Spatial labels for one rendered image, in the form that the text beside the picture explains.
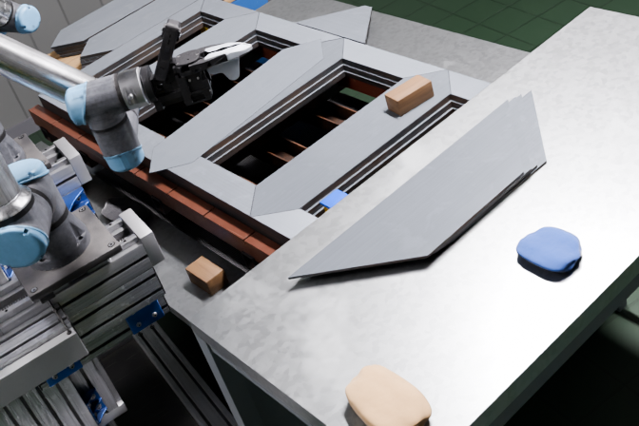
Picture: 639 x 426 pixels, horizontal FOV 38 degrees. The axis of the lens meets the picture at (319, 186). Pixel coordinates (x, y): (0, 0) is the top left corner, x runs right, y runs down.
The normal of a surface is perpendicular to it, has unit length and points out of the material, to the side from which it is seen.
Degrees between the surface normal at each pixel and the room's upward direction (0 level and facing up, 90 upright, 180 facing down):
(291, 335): 0
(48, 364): 90
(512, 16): 0
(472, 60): 0
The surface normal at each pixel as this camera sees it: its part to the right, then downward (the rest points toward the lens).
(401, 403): -0.28, -0.72
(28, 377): 0.54, 0.39
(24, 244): 0.16, 0.67
